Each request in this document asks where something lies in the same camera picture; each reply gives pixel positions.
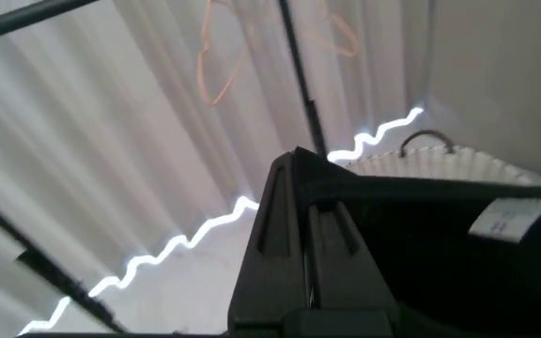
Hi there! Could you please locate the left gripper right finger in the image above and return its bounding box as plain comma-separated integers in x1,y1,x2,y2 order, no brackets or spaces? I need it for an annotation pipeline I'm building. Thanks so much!
303,201,399,312

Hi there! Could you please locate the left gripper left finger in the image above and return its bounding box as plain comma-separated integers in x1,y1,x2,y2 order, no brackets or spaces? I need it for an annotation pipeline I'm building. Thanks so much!
227,149,308,332

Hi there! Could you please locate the black shirt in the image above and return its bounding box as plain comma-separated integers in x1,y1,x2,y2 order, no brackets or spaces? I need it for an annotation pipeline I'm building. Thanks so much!
292,146,541,338

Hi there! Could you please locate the white laundry basket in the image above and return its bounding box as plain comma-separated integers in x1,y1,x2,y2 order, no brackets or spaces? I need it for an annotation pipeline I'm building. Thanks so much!
343,130,541,188

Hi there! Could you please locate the pink clothes hanger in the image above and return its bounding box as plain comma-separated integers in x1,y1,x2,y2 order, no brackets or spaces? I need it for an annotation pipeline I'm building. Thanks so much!
196,0,249,108
315,0,362,60

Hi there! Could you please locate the white curtain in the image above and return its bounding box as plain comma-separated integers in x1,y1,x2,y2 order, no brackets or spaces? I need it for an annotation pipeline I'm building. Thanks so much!
0,0,434,337

